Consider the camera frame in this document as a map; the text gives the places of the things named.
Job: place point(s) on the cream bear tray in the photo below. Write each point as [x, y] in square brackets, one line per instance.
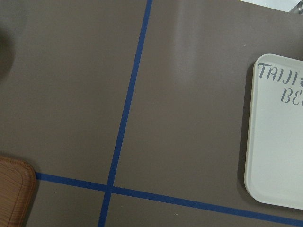
[274, 157]

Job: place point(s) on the wooden tray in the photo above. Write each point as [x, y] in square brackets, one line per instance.
[17, 185]

